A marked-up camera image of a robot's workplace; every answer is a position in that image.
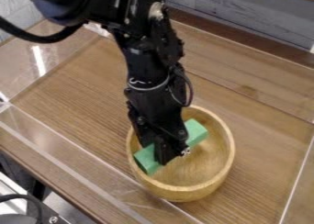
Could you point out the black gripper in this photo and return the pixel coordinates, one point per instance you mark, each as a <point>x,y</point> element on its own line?
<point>154,111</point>

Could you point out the green rectangular block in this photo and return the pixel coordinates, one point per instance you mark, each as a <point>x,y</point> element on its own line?
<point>197,132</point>

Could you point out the brown wooden bowl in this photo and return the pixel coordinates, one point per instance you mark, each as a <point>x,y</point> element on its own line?
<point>195,176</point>

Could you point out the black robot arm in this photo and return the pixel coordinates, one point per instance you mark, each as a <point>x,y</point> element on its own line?
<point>141,26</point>

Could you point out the clear acrylic tray wall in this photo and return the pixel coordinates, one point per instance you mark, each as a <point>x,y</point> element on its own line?
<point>80,174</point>

